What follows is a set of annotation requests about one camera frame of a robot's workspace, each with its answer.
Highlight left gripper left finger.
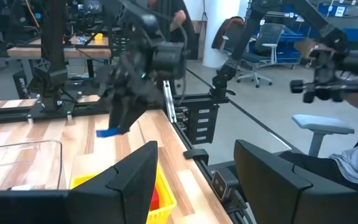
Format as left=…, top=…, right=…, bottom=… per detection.
left=68, top=140, right=159, bottom=224

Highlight clear plastic container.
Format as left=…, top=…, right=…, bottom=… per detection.
left=0, top=139, right=63, bottom=191

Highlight table-level camera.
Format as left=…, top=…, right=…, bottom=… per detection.
left=211, top=169, right=239, bottom=206

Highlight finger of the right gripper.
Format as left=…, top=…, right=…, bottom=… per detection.
left=121, top=104, right=149, bottom=135
left=108, top=98, right=129, bottom=135

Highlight person's hand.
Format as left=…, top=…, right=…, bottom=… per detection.
left=173, top=9, right=188, bottom=29

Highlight grey office chair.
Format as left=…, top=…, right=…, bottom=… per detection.
left=235, top=22, right=287, bottom=89

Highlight yellow plastic basket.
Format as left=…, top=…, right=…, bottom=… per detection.
left=70, top=161, right=178, bottom=224

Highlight black table edge clip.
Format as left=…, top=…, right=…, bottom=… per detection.
left=183, top=148, right=210, bottom=166

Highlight wooden background table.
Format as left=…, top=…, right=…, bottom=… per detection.
left=7, top=34, right=113, bottom=78

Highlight white column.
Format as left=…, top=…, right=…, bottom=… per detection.
left=202, top=0, right=242, bottom=69

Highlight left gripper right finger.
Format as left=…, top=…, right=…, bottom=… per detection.
left=233, top=139, right=314, bottom=224

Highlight brown jacket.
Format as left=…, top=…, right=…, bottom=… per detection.
left=211, top=16, right=246, bottom=50

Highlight person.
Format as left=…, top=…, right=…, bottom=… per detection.
left=147, top=0, right=199, bottom=60
left=278, top=121, right=358, bottom=191

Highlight red bar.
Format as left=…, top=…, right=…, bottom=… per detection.
left=149, top=186, right=161, bottom=212

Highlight blue rectangular case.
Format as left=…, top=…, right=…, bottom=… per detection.
left=96, top=126, right=121, bottom=139

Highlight blue storage bins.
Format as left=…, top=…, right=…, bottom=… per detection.
left=273, top=2, right=358, bottom=67

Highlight black drawer unit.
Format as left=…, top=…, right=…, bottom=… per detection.
left=174, top=96, right=221, bottom=146

